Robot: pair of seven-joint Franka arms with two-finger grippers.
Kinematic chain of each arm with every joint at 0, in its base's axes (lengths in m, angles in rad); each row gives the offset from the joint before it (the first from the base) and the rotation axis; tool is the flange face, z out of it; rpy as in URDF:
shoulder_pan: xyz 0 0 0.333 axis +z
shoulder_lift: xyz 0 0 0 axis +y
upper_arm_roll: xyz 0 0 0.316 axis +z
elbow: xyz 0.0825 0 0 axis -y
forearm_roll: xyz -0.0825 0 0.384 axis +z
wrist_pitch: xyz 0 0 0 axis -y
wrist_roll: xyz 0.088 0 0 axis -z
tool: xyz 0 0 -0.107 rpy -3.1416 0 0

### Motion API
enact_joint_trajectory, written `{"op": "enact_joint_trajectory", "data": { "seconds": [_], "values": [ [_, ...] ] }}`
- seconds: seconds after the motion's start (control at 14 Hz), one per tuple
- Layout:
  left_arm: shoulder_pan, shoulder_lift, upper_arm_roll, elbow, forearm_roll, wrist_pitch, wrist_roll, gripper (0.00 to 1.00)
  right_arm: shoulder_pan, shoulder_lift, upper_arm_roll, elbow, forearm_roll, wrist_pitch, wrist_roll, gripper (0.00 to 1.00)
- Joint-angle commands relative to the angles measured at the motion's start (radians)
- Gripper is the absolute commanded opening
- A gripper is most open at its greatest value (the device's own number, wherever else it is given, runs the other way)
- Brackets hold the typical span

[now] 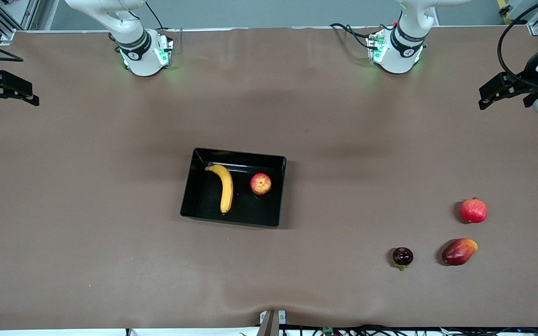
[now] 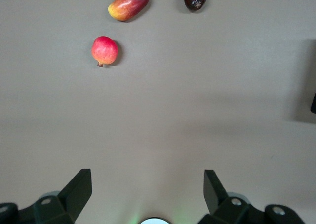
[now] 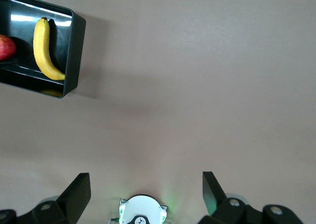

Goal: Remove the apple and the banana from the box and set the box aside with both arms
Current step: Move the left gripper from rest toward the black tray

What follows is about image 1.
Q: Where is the black rectangular plastic box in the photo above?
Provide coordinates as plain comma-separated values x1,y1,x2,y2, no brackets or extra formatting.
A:
180,147,287,229

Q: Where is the yellow banana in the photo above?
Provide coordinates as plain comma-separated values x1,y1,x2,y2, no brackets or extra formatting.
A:
205,164,234,215

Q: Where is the red yellow apple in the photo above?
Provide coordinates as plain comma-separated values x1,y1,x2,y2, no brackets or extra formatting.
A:
250,173,272,196

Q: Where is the red pomegranate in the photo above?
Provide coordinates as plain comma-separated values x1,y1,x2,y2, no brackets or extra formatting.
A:
460,197,488,224

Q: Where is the red yellow mango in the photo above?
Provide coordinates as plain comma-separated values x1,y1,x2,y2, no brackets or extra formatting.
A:
441,238,478,266

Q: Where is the dark purple mangosteen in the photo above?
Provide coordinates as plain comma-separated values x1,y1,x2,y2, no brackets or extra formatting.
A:
392,247,414,271

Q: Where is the brown table cloth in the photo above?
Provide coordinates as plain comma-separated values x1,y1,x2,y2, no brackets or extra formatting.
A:
0,26,538,329

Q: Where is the black right base cable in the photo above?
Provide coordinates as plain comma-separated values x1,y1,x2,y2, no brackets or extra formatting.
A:
144,0,183,32

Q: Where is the black base cable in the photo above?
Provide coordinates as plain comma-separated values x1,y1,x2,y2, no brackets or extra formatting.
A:
329,22,378,50
144,0,183,32

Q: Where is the black left base cable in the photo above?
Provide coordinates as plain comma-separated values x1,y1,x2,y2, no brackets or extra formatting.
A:
329,22,378,50

